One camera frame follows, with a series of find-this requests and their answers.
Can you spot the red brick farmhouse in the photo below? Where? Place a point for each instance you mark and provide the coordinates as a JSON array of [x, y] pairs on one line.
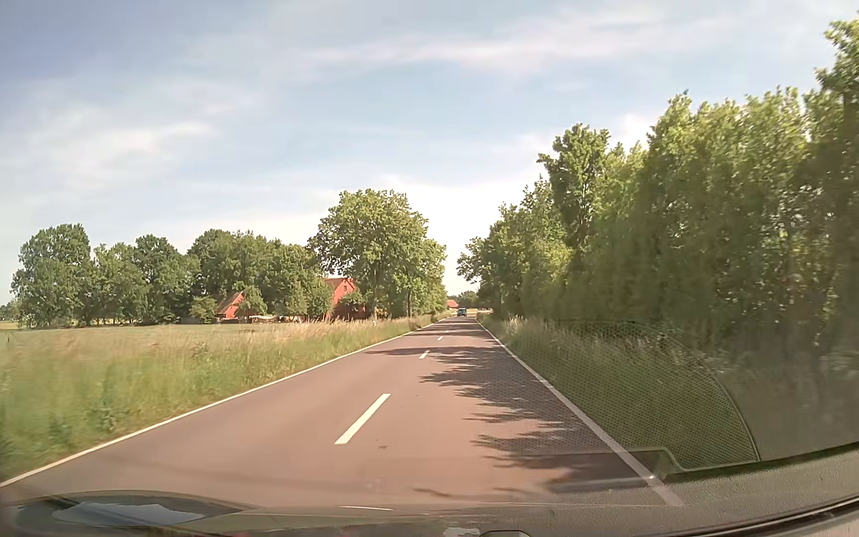
[[340, 295]]

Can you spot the road markings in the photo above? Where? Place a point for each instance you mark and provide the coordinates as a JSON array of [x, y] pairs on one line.
[[361, 421]]

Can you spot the group of trees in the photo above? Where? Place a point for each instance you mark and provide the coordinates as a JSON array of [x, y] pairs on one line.
[[250, 276]]

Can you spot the grey asphalt road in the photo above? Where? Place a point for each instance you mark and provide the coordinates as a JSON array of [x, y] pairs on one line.
[[429, 447]]

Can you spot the grass verge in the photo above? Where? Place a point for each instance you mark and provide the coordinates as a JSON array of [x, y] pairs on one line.
[[623, 388]]

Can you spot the car's own bonnet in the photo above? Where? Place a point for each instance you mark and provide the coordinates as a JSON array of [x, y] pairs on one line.
[[429, 522]]

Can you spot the row of trees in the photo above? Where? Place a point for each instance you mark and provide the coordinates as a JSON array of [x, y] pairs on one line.
[[698, 224]]

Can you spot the grass field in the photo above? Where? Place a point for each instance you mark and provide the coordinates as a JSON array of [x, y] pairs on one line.
[[101, 373]]

